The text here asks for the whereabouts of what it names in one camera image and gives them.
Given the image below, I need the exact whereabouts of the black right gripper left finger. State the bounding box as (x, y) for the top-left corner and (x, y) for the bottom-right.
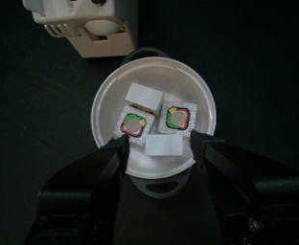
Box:
(22, 134), (132, 245)

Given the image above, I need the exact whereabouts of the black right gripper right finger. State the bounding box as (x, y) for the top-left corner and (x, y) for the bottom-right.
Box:
(188, 128), (299, 245)

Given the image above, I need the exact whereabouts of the white rice sushi block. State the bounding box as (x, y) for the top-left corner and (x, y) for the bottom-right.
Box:
(124, 81), (164, 113)
(144, 133), (186, 157)

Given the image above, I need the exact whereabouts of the speckled maki roll sushi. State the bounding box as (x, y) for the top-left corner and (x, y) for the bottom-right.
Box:
(157, 100), (198, 138)
(113, 105), (156, 147)

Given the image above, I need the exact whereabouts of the white toy kitchen appliance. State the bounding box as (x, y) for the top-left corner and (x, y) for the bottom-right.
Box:
(20, 0), (139, 59)

